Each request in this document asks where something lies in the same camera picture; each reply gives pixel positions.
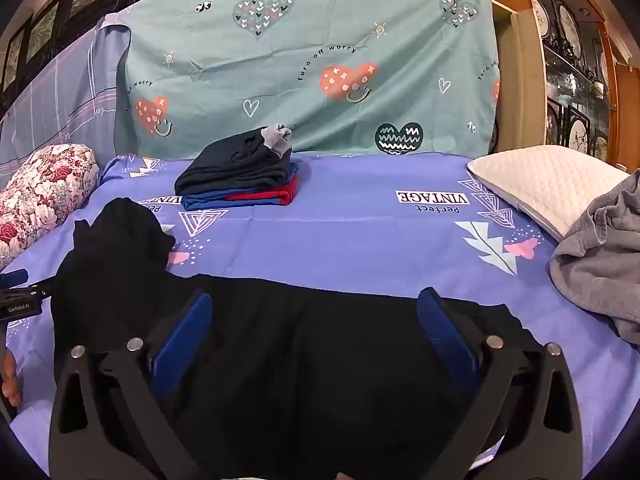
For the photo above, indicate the floral pillow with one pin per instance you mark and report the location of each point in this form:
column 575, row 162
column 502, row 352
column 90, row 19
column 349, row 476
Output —
column 42, row 190

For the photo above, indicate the folded blue garment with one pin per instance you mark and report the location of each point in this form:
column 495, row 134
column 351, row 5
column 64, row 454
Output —
column 210, row 201

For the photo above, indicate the teal heart-print sheet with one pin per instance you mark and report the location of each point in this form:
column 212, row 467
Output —
column 310, row 50

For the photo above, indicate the grey blanket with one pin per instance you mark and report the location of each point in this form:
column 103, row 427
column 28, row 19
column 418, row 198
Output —
column 600, row 260

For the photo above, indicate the black pants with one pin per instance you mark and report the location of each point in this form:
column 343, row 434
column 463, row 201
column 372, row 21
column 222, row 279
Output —
column 310, row 360

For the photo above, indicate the grey plaid sheet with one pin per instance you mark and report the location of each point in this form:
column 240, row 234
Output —
column 65, row 95

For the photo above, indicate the purple printed bed sheet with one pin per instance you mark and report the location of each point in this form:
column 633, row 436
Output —
column 350, row 240

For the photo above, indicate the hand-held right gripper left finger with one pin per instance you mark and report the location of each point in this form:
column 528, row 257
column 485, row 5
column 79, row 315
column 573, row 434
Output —
column 180, row 345

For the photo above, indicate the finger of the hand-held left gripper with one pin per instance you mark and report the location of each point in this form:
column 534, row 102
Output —
column 15, row 278

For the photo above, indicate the person's left hand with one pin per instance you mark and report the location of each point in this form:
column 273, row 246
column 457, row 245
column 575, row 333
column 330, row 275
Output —
column 10, row 380

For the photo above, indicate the folded dark navy pants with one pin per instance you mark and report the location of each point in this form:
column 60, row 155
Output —
column 235, row 165

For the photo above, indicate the small grey cloth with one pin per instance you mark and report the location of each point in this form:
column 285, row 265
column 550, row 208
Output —
column 277, row 137

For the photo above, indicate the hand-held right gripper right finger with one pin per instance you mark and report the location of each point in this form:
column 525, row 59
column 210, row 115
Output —
column 450, row 340

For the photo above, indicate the round decorative plate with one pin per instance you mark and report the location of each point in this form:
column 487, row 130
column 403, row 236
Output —
column 578, row 136
column 570, row 27
column 540, row 16

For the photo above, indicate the folded red garment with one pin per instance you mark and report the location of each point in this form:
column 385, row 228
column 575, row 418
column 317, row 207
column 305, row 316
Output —
column 270, row 194

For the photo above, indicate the wooden display cabinet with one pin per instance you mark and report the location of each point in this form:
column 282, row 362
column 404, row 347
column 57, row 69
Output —
column 565, row 60

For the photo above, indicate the white quilted pillow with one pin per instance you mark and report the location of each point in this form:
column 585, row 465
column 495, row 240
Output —
column 545, row 185

